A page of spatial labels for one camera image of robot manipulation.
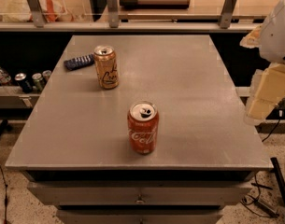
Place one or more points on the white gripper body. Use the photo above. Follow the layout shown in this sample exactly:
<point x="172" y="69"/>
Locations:
<point x="277" y="39"/>

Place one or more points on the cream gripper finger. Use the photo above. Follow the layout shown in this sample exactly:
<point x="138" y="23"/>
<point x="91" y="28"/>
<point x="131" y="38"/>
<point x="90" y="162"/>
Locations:
<point x="266" y="91"/>
<point x="252" y="39"/>

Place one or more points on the orange LaCroix can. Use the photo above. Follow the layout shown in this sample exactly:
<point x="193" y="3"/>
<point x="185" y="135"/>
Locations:
<point x="106" y="66"/>

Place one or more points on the red Coca-Cola can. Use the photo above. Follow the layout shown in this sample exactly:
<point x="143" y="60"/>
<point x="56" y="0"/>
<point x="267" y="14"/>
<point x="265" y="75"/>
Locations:
<point x="143" y="123"/>

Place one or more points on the silver soda can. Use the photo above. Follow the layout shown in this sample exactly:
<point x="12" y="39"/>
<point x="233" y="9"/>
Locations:
<point x="46" y="74"/>

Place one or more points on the green soda can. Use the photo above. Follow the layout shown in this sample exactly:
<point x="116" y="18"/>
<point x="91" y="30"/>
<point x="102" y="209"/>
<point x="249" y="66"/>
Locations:
<point x="38" y="81"/>

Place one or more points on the dark blue soda can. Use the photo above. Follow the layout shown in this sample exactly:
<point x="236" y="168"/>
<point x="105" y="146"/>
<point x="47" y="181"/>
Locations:
<point x="23" y="82"/>

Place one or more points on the black bar on floor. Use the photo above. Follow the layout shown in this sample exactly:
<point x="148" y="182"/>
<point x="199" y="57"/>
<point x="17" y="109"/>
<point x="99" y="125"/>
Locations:
<point x="279" y="177"/>

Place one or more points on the blue snack bag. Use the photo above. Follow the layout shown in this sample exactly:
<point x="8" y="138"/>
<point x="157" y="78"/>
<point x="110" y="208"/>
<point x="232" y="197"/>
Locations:
<point x="79" y="62"/>

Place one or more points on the grey table drawer unit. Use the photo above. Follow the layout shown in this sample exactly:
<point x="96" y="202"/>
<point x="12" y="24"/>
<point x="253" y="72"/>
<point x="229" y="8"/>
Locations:
<point x="139" y="202"/>

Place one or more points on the white and orange bag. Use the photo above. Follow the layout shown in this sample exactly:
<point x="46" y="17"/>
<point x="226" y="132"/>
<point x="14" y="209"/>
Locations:
<point x="37" y="11"/>

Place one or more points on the clear plastic water bottle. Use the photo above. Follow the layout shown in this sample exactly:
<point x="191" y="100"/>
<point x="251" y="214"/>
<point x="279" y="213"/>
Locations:
<point x="5" y="78"/>

